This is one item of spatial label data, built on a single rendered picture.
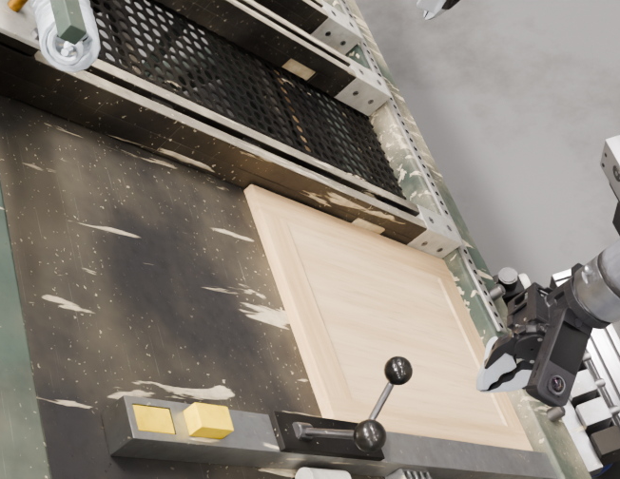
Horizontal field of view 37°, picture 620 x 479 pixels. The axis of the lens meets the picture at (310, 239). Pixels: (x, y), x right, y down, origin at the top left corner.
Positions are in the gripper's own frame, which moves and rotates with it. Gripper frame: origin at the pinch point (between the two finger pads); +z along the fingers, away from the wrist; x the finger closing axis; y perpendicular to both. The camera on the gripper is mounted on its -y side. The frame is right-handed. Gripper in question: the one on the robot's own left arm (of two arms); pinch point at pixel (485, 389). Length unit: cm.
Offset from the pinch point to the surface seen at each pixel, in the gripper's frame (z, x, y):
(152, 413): 4.7, 40.1, -21.9
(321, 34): 32, 23, 107
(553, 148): 61, -75, 173
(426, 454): 17.8, -3.8, 0.5
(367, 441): -0.3, 16.7, -16.4
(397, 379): 3.8, 11.2, -2.2
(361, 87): 28, 12, 92
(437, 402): 24.4, -9.8, 16.6
